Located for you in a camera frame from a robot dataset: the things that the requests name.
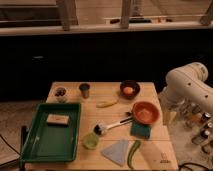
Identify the yellow banana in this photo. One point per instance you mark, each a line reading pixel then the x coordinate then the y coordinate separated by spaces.
pixel 107 103

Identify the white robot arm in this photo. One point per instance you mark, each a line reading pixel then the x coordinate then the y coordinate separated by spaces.
pixel 187 83

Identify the grey metal cup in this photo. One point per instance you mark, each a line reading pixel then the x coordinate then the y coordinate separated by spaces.
pixel 84 88

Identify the white cup with dark contents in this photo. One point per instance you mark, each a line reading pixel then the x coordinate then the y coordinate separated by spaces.
pixel 60 94

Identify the green plastic cup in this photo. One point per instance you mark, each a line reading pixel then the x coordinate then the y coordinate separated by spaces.
pixel 90 141

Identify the orange egg-shaped ball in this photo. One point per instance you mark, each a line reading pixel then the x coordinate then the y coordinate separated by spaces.
pixel 128 90

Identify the dark brown bowl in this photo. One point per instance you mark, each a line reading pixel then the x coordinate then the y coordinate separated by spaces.
pixel 130 83

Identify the orange bowl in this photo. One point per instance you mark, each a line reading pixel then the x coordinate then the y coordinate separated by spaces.
pixel 145 112

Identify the teal green sponge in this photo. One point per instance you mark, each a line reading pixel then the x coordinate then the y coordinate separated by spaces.
pixel 140 130

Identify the tan sponge block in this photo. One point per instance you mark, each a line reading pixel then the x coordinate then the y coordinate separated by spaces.
pixel 57 119

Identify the green chili pepper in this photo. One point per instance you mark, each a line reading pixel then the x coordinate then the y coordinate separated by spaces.
pixel 131 153

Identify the blue-grey folded cloth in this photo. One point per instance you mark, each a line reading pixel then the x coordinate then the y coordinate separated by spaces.
pixel 116 152

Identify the green plastic tray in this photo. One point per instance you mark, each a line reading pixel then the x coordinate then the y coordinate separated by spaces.
pixel 50 142

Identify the dark bottle with white cap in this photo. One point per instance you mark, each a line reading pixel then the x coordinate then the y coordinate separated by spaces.
pixel 201 137

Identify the white-handled black brush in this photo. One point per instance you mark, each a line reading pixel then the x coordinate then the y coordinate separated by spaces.
pixel 102 128

